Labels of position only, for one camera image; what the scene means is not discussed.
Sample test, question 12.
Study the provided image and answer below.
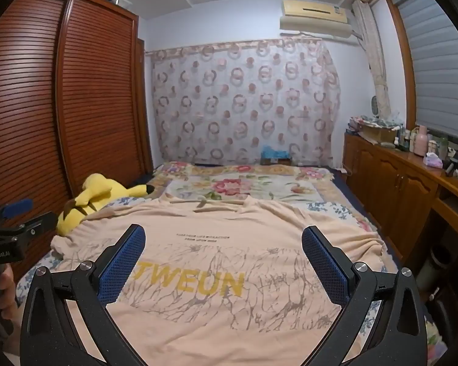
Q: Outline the long wooden cabinet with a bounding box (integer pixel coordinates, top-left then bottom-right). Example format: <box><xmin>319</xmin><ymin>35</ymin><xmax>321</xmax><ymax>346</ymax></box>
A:
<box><xmin>343</xmin><ymin>130</ymin><xmax>458</xmax><ymax>271</ymax></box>

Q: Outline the beige printed t-shirt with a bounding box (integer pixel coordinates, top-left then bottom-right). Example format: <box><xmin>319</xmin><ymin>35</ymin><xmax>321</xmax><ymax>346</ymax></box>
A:
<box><xmin>51</xmin><ymin>194</ymin><xmax>394</xmax><ymax>366</ymax></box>

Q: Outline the person's left hand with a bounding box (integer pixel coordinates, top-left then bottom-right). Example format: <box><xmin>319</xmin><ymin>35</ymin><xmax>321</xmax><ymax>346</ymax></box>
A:
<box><xmin>0</xmin><ymin>265</ymin><xmax>22</xmax><ymax>353</ymax></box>

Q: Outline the blue floral quilt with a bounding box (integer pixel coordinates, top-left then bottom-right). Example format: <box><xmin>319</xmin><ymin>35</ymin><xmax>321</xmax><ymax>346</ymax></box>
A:
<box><xmin>17</xmin><ymin>194</ymin><xmax>399</xmax><ymax>366</ymax></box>

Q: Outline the beige wall air conditioner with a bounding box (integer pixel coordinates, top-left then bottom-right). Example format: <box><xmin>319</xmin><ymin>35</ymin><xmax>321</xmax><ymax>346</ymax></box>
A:
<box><xmin>278</xmin><ymin>0</ymin><xmax>358</xmax><ymax>41</ymax></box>

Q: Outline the grey cylinder bin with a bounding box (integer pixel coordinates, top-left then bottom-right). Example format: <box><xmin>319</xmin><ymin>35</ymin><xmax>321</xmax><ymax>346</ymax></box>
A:
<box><xmin>420</xmin><ymin>252</ymin><xmax>450</xmax><ymax>303</ymax></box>

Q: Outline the yellow plush toy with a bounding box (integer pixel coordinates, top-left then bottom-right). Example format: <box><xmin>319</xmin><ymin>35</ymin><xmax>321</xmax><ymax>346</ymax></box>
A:
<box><xmin>55</xmin><ymin>173</ymin><xmax>155</xmax><ymax>237</ymax></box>

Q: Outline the pink bottle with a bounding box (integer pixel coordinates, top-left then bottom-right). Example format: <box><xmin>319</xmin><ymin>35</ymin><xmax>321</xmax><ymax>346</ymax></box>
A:
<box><xmin>415</xmin><ymin>125</ymin><xmax>428</xmax><ymax>157</ymax></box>

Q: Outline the small cardboard box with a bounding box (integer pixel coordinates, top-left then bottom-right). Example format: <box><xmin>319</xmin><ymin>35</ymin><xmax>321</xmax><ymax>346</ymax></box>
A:
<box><xmin>261</xmin><ymin>156</ymin><xmax>293</xmax><ymax>167</ymax></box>

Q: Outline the purple tissue pack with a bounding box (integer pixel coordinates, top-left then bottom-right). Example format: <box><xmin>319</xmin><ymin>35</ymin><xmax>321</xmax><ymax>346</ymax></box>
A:
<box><xmin>423</xmin><ymin>152</ymin><xmax>443</xmax><ymax>169</ymax></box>

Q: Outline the brown louvred wooden wardrobe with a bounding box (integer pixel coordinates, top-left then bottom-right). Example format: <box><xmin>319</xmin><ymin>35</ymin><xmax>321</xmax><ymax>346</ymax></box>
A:
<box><xmin>0</xmin><ymin>0</ymin><xmax>153</xmax><ymax>283</ymax></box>

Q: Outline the red flower printed blanket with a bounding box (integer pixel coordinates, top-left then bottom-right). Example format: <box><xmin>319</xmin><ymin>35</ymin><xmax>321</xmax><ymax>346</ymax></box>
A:
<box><xmin>153</xmin><ymin>161</ymin><xmax>338</xmax><ymax>206</ymax></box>

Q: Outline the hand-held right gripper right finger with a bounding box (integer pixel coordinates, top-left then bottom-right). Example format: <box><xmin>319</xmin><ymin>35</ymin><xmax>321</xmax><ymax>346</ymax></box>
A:
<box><xmin>301</xmin><ymin>226</ymin><xmax>428</xmax><ymax>366</ymax></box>

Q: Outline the cluttered cardboard box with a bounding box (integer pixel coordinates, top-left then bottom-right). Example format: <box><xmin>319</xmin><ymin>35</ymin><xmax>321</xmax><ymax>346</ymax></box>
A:
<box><xmin>361</xmin><ymin>116</ymin><xmax>401</xmax><ymax>144</ymax></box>

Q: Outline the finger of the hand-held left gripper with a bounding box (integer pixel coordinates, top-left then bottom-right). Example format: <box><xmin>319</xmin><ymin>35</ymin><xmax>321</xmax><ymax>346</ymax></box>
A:
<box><xmin>0</xmin><ymin>198</ymin><xmax>34</xmax><ymax>224</ymax></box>
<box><xmin>0</xmin><ymin>211</ymin><xmax>59</xmax><ymax>238</ymax></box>

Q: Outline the blue cloth bundle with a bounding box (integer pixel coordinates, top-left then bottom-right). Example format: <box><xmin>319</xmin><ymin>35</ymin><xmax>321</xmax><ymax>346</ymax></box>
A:
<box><xmin>260</xmin><ymin>145</ymin><xmax>292</xmax><ymax>160</ymax></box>

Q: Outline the grey window blind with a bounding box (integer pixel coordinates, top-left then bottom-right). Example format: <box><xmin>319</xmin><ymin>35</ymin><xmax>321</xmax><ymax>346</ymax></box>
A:
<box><xmin>395</xmin><ymin>0</ymin><xmax>458</xmax><ymax>142</ymax></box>

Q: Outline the cluster of small bottles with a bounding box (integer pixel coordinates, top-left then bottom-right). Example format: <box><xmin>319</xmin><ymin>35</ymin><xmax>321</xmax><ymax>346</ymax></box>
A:
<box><xmin>394</xmin><ymin>124</ymin><xmax>416</xmax><ymax>150</ymax></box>

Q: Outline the sheer ring-patterned curtain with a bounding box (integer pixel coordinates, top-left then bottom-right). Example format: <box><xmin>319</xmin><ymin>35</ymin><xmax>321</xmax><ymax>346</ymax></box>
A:
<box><xmin>149</xmin><ymin>38</ymin><xmax>342</xmax><ymax>166</ymax></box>

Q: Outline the wooden window frame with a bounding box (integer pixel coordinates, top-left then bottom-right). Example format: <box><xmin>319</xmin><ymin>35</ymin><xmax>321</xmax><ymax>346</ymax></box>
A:
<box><xmin>383</xmin><ymin>0</ymin><xmax>418</xmax><ymax>130</ymax></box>

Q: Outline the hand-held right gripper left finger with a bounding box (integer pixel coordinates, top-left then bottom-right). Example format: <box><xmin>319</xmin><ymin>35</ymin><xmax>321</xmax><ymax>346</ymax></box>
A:
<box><xmin>20</xmin><ymin>224</ymin><xmax>149</xmax><ymax>366</ymax></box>

